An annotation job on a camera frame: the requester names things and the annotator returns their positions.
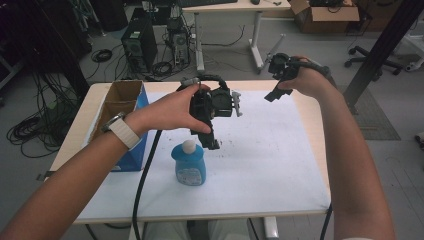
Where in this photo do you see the grey floor mat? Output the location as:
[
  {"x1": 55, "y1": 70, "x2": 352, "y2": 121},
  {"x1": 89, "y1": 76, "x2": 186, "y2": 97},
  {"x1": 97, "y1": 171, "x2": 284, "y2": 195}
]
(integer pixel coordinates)
[{"x1": 336, "y1": 84, "x2": 402, "y2": 142}]

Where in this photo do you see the brown cardboard box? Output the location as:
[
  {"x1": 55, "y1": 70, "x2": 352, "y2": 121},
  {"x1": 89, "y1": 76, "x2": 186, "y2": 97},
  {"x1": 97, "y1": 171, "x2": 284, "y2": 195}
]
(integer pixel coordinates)
[{"x1": 287, "y1": 0, "x2": 361, "y2": 35}]

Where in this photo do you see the black slanted metal post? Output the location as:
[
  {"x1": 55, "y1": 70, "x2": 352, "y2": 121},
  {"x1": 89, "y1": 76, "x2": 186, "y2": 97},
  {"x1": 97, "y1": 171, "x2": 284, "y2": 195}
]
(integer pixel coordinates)
[{"x1": 342, "y1": 0, "x2": 424, "y2": 108}]

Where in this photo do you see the white background desk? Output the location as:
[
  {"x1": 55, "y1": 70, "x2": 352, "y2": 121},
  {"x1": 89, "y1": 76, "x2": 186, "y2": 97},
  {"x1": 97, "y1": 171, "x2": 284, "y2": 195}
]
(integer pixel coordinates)
[{"x1": 181, "y1": 0, "x2": 293, "y2": 75}]

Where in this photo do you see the blue bottle with white cap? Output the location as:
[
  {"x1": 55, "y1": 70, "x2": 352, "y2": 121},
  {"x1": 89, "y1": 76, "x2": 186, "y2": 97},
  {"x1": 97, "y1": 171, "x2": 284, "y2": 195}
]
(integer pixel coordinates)
[{"x1": 170, "y1": 139, "x2": 207, "y2": 187}]

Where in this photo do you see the black cable coil near desk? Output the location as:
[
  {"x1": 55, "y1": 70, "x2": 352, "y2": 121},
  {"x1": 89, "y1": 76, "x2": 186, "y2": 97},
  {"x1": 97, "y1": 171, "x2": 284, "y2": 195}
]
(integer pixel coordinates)
[{"x1": 151, "y1": 61, "x2": 175, "y2": 78}]

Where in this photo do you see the wristwatch with white band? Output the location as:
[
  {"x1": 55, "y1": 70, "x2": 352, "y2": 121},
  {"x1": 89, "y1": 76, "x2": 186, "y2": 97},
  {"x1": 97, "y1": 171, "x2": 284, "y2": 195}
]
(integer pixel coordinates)
[{"x1": 101, "y1": 111, "x2": 143, "y2": 152}]

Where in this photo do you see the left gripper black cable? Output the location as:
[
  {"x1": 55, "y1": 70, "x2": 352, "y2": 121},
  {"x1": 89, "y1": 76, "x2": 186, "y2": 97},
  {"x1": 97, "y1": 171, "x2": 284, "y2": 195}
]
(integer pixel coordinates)
[{"x1": 131, "y1": 73, "x2": 232, "y2": 240}]

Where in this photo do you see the pile of black floor cables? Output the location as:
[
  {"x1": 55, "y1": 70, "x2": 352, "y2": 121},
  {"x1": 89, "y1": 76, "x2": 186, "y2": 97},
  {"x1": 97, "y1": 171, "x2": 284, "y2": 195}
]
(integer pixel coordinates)
[{"x1": 5, "y1": 72, "x2": 83, "y2": 160}]

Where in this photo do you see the black computer tower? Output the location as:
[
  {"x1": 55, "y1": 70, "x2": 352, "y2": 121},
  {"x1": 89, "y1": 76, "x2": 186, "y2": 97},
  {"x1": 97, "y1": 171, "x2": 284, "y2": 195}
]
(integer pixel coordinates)
[{"x1": 120, "y1": 7, "x2": 159, "y2": 75}]

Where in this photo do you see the white table leg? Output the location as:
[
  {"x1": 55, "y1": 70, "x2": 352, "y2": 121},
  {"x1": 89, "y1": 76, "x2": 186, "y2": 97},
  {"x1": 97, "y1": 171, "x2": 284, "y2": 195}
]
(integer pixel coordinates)
[{"x1": 262, "y1": 216, "x2": 280, "y2": 240}]

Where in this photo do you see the open blue cardboard box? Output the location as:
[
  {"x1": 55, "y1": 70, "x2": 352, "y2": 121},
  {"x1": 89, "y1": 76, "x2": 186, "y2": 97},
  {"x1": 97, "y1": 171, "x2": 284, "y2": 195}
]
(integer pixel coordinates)
[{"x1": 82, "y1": 79, "x2": 150, "y2": 173}]

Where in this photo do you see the black office chair base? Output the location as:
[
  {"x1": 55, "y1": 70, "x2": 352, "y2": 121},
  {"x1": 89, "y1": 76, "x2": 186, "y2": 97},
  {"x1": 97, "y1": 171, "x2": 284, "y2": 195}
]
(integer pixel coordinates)
[{"x1": 344, "y1": 45, "x2": 405, "y2": 76}]

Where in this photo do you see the small open computer case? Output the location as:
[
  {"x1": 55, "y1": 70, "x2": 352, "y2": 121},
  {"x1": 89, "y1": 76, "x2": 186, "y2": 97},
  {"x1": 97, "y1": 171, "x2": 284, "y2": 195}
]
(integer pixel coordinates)
[{"x1": 165, "y1": 16, "x2": 191, "y2": 68}]

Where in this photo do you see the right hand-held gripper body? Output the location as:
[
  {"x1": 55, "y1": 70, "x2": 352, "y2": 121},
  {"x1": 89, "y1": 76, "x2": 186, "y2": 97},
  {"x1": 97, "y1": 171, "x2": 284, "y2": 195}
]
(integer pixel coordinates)
[{"x1": 266, "y1": 52, "x2": 303, "y2": 83}]

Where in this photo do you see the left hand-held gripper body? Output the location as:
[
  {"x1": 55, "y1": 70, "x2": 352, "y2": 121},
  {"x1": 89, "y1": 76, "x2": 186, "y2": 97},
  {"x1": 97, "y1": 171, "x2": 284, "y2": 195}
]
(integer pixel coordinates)
[{"x1": 189, "y1": 85, "x2": 244, "y2": 134}]

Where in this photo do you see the small black cable coil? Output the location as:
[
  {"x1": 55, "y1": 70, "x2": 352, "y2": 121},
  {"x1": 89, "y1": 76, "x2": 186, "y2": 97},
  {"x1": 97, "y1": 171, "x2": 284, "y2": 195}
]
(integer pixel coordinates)
[{"x1": 90, "y1": 48, "x2": 114, "y2": 64}]

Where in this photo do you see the person's left hand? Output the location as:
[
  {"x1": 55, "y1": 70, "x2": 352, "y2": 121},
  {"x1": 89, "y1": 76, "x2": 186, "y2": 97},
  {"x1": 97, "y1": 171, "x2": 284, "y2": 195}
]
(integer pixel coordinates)
[{"x1": 128, "y1": 83, "x2": 213, "y2": 137}]

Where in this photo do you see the person's right hand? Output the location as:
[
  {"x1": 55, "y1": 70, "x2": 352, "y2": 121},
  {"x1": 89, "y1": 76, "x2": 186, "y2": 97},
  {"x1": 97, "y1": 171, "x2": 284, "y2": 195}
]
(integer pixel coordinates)
[{"x1": 277, "y1": 57, "x2": 332, "y2": 100}]

